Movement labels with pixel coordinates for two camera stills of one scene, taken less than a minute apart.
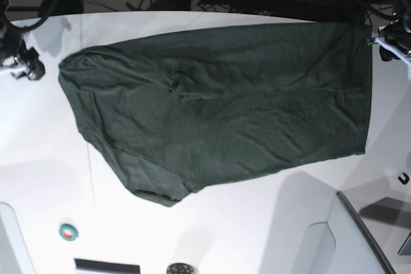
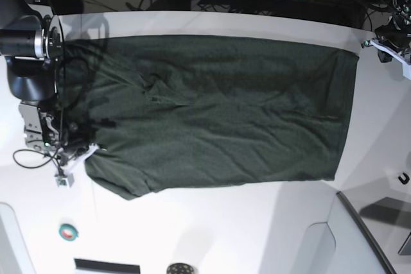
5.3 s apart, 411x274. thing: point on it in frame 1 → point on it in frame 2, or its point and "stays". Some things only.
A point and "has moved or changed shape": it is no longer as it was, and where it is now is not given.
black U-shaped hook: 406,181 stays
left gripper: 13,46 → 76,142
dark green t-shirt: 176,111 has moved or changed shape
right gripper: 397,33 stays
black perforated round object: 180,268 stays
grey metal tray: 386,216 stays
